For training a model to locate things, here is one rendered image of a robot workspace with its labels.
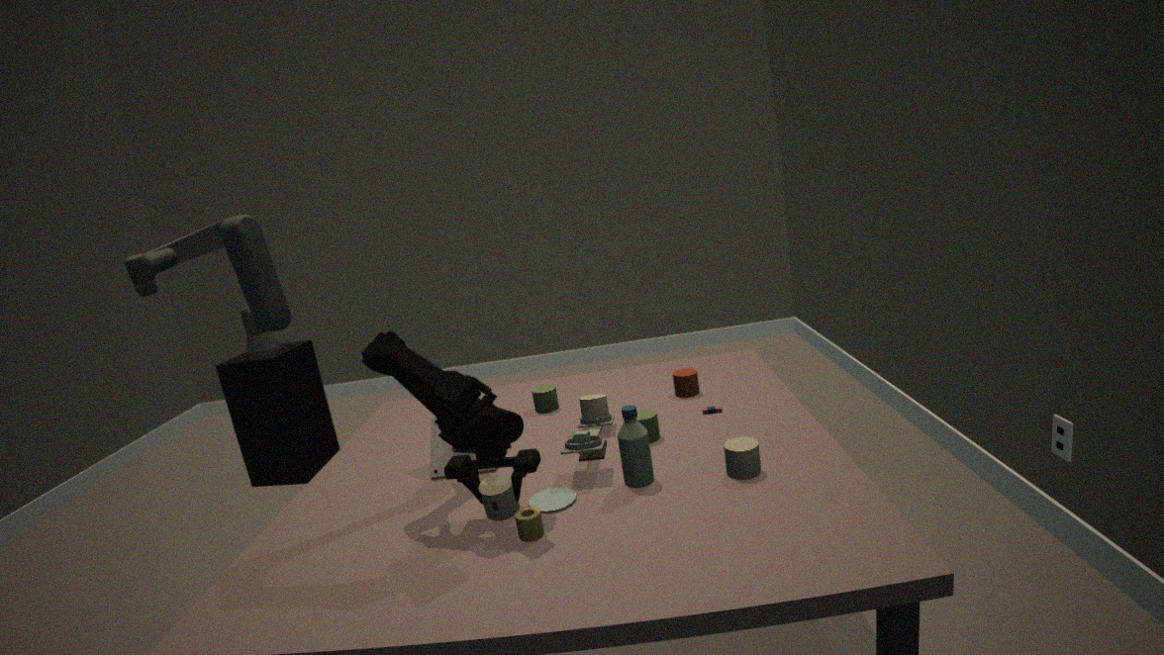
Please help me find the brown cylinder with orange top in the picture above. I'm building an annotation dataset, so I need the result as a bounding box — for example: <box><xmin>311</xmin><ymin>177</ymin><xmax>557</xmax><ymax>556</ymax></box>
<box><xmin>673</xmin><ymin>369</ymin><xmax>700</xmax><ymax>398</ymax></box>

